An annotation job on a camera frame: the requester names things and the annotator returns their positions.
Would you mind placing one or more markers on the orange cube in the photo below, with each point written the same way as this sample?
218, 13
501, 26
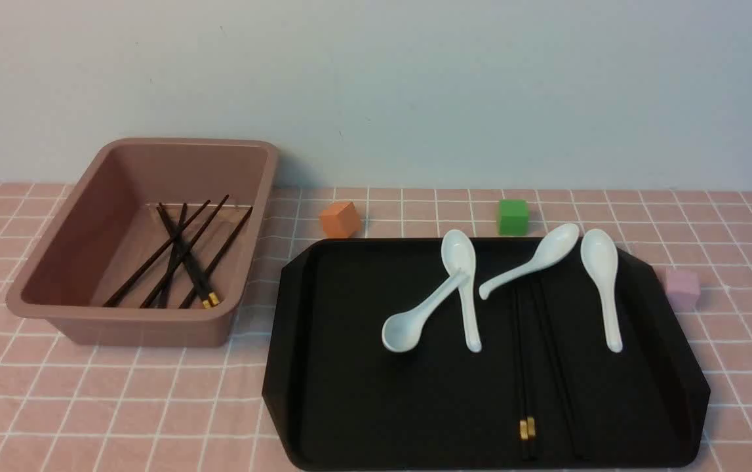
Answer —
340, 220

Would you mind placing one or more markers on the white ceramic spoon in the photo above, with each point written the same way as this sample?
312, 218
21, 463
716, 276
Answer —
554, 247
458, 255
401, 332
600, 260

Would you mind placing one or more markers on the green cube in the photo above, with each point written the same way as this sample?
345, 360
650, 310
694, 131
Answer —
513, 217

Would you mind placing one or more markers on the dark chopstick in bin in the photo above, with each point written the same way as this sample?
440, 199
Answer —
164, 294
151, 300
122, 290
213, 298

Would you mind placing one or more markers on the brown plastic bin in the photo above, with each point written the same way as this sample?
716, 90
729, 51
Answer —
109, 225

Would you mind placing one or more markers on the black rectangular tray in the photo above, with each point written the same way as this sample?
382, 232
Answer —
340, 401

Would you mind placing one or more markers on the gold-tipped black chopstick on tray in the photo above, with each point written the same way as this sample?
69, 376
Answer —
528, 391
523, 429

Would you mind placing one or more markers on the pink cube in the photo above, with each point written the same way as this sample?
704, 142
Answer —
683, 289

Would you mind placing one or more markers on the pink checkered tablecloth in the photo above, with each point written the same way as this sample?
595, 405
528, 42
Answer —
68, 407

